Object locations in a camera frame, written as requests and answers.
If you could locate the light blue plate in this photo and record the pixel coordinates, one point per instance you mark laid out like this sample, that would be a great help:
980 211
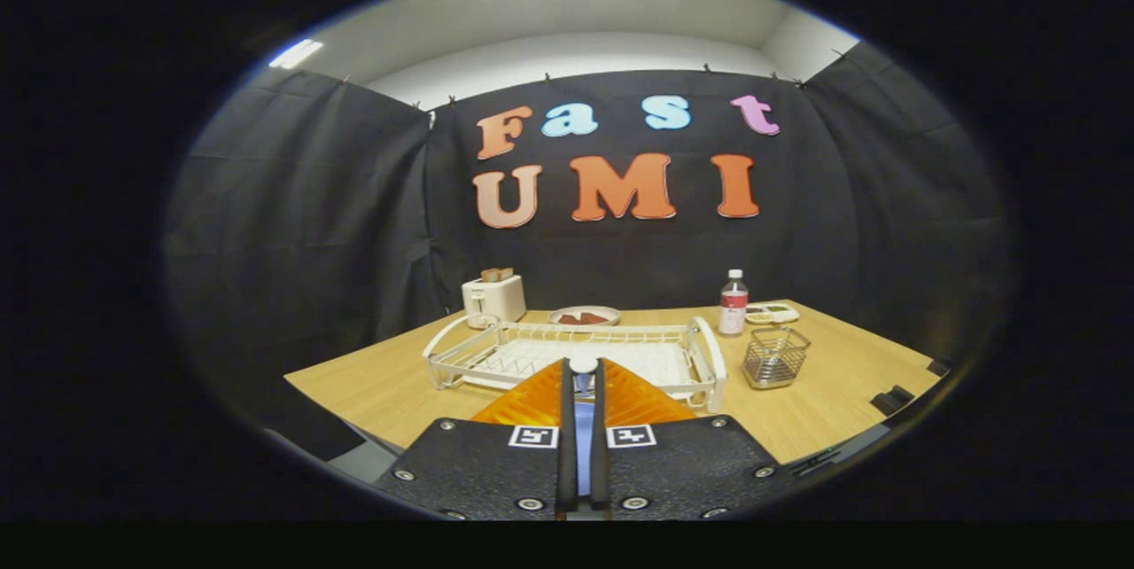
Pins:
585 454

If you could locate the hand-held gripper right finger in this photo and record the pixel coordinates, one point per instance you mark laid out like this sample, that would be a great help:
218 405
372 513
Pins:
600 445

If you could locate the black backdrop cloth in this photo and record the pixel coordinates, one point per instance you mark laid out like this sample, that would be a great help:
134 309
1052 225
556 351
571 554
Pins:
620 259

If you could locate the clear bottle with red label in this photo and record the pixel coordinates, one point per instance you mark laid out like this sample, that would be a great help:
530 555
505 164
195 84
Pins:
733 307

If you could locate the brown bread slice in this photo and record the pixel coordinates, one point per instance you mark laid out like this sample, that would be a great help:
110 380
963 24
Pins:
497 274

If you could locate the beige round plate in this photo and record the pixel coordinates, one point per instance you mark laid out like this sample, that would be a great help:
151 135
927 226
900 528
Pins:
580 312

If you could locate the black block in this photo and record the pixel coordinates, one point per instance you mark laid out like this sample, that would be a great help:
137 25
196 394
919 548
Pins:
939 367
892 401

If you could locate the white divided condiment tray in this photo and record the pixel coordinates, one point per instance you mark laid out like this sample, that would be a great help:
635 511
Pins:
771 314

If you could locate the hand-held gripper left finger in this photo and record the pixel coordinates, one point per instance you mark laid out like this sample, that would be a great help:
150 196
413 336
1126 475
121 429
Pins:
567 445

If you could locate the metal spoon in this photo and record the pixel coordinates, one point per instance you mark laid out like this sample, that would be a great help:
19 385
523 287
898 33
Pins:
582 365

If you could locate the white toaster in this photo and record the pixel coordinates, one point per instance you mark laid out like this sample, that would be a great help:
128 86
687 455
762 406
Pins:
496 299

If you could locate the ceiling light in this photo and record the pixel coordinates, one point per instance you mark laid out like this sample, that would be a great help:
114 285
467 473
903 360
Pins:
296 53

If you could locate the brown food pieces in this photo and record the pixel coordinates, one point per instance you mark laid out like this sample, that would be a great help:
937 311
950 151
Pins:
585 318

